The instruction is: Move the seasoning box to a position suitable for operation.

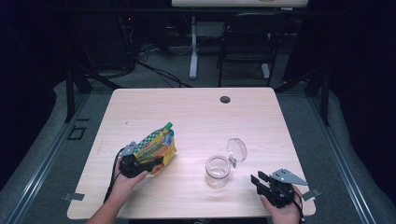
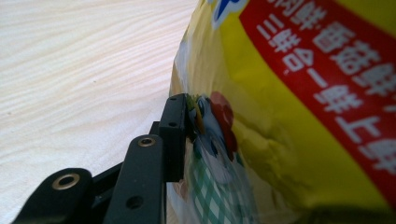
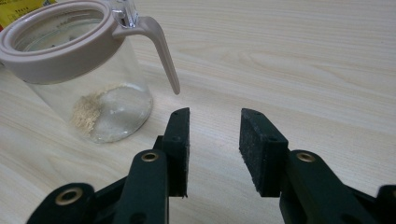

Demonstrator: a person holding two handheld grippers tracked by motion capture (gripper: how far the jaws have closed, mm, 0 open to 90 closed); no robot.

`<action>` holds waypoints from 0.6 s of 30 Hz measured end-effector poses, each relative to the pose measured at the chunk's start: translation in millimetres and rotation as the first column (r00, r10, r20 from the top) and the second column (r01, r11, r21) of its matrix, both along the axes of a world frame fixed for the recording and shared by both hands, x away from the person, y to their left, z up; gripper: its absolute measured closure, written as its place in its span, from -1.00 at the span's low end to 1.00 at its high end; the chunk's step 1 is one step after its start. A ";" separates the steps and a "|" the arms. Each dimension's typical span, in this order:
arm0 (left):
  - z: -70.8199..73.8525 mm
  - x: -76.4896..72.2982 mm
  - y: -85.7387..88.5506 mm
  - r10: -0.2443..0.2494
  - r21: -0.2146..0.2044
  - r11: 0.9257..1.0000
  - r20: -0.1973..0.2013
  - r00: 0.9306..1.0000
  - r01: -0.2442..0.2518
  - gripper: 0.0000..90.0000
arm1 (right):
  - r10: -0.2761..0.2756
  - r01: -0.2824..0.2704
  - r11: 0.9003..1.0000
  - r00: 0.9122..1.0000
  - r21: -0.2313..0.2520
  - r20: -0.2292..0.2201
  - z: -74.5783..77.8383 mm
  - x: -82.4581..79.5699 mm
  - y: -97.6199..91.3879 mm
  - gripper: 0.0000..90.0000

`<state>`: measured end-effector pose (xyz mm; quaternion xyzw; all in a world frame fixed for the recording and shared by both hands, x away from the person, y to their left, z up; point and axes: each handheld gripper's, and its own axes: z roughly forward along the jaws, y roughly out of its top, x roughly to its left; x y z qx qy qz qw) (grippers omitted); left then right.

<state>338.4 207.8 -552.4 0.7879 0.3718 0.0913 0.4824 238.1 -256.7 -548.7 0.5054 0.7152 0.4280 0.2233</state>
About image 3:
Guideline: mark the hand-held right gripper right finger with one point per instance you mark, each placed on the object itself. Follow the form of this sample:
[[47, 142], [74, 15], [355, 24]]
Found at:
[[299, 186]]

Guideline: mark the glass jar with beige lid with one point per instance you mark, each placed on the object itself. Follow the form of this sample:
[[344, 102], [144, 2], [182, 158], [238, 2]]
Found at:
[[62, 62]]

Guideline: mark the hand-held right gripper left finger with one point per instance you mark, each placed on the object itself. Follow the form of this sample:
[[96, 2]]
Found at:
[[146, 186]]

